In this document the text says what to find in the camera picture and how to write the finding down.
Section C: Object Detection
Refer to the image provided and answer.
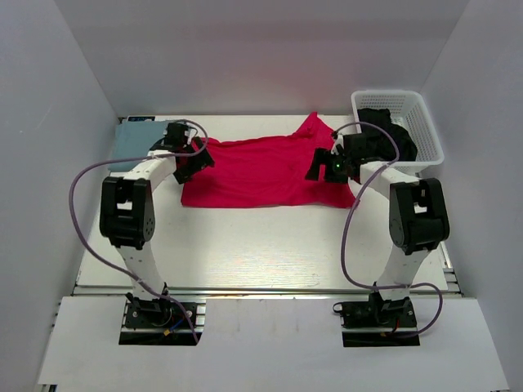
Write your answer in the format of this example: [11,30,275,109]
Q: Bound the red t shirt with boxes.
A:
[181,112,355,209]

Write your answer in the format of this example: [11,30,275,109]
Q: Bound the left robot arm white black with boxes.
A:
[100,119,214,301]

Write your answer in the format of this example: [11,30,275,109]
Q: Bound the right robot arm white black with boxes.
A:
[306,134,449,304]

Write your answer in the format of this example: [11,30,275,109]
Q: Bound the blue label sticker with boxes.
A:
[127,116,155,122]

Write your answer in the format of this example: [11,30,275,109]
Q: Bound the folded light blue t shirt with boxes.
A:
[110,121,168,160]

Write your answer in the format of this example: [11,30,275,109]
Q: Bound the black clothes in basket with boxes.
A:
[358,108,418,162]

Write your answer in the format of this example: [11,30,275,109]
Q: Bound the white plastic basket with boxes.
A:
[351,90,445,175]

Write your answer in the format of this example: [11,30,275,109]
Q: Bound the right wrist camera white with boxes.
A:
[331,135,344,155]

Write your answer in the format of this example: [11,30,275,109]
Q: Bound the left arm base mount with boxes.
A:
[118,292,206,346]

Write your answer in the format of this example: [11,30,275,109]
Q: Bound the aluminium table edge rail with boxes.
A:
[73,285,463,299]

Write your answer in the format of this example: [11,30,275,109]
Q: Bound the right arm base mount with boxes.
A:
[333,292,420,348]

